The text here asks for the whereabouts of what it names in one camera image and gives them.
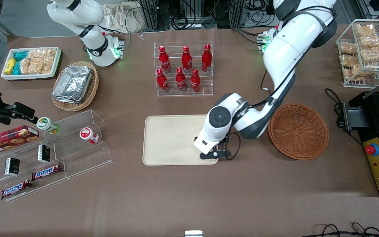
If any black power cable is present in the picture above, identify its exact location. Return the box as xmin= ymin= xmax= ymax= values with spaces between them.
xmin=325 ymin=88 xmax=364 ymax=146

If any cream plastic tray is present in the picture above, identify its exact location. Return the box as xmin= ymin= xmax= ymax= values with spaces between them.
xmin=142 ymin=114 xmax=220 ymax=166

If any crumpled beige bag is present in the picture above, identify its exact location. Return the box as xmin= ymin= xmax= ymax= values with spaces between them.
xmin=102 ymin=2 xmax=144 ymax=34

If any green lid cup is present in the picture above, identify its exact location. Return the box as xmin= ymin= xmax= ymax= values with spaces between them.
xmin=36 ymin=117 xmax=61 ymax=135

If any oval light wicker basket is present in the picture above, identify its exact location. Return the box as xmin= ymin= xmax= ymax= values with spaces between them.
xmin=52 ymin=61 xmax=100 ymax=112

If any aluminium foil tray stack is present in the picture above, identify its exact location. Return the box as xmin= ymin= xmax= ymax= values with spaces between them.
xmin=53 ymin=66 xmax=93 ymax=104

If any red lid cup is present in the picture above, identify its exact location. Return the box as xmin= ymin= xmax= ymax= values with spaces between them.
xmin=79 ymin=127 xmax=100 ymax=145

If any clear acrylic stepped shelf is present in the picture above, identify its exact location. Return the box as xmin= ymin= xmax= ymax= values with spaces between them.
xmin=0 ymin=109 xmax=114 ymax=202

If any clear acrylic bottle rack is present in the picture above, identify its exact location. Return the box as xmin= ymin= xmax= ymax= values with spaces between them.
xmin=153 ymin=41 xmax=214 ymax=97

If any red tartan cookie box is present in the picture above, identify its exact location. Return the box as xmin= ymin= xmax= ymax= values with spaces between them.
xmin=0 ymin=125 xmax=40 ymax=157

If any black floor cable bundle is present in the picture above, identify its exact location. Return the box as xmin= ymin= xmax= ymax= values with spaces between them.
xmin=169 ymin=13 xmax=217 ymax=31

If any black countertop machine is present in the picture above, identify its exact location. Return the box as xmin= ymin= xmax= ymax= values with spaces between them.
xmin=342 ymin=90 xmax=379 ymax=198

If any red cola bottle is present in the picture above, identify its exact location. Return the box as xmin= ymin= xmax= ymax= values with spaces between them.
xmin=201 ymin=43 xmax=213 ymax=73
xmin=175 ymin=66 xmax=188 ymax=93
xmin=156 ymin=68 xmax=170 ymax=93
xmin=159 ymin=45 xmax=172 ymax=74
xmin=181 ymin=45 xmax=193 ymax=74
xmin=190 ymin=68 xmax=202 ymax=93

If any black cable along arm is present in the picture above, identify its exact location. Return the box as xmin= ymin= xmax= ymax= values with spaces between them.
xmin=251 ymin=9 xmax=338 ymax=110

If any grey metal bracket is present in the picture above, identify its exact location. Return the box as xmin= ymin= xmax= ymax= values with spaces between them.
xmin=342 ymin=101 xmax=369 ymax=132

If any white rectangular snack bin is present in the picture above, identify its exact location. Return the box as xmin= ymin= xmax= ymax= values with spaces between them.
xmin=1 ymin=47 xmax=62 ymax=81

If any bagged fried snack packet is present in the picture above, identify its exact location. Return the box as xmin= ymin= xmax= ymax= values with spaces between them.
xmin=339 ymin=42 xmax=358 ymax=55
xmin=355 ymin=23 xmax=378 ymax=37
xmin=340 ymin=54 xmax=361 ymax=68
xmin=360 ymin=46 xmax=379 ymax=62
xmin=359 ymin=34 xmax=379 ymax=48
xmin=342 ymin=66 xmax=374 ymax=81

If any yellow snack packet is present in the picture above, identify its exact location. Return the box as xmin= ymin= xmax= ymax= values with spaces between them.
xmin=4 ymin=57 xmax=17 ymax=75

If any small black box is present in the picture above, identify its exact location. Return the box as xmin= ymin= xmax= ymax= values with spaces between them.
xmin=37 ymin=144 xmax=51 ymax=164
xmin=4 ymin=157 xmax=21 ymax=176

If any Snickers chocolate bar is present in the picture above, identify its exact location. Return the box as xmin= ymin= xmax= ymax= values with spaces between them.
xmin=1 ymin=179 xmax=33 ymax=200
xmin=31 ymin=163 xmax=63 ymax=181

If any round brown wicker basket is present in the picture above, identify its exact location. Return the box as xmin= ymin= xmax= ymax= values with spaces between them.
xmin=267 ymin=103 xmax=329 ymax=161

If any clear rice cracker packet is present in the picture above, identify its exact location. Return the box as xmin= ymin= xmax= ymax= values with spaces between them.
xmin=28 ymin=48 xmax=57 ymax=66
xmin=20 ymin=57 xmax=52 ymax=75

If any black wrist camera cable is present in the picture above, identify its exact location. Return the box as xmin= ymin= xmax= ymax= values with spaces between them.
xmin=224 ymin=130 xmax=242 ymax=161

